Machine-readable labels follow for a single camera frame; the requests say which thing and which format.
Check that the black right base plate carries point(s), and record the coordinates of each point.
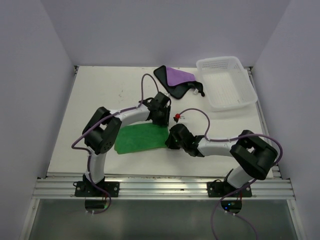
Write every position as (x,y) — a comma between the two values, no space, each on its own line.
(218,189)

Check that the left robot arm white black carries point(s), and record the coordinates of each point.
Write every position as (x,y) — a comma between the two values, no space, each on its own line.
(101,131)

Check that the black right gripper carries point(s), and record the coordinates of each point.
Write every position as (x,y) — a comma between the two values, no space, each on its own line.
(170,144)

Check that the black and purple towel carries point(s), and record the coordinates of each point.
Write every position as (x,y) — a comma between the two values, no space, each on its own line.
(177,82)

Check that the aluminium mounting rail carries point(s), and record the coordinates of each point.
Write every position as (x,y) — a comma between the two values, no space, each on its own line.
(160,188)

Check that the white plastic basket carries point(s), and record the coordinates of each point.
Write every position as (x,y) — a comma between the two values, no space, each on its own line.
(226,83)

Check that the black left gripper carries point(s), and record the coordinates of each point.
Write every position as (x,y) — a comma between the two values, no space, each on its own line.
(165,120)

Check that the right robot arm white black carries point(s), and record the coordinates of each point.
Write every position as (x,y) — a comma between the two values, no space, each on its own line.
(253,154)

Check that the green microfiber towel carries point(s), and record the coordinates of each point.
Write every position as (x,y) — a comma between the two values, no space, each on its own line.
(140,137)

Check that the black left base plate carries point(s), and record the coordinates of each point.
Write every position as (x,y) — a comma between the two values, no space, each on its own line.
(87,190)

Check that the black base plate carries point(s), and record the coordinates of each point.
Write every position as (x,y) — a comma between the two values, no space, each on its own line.
(218,189)
(87,190)

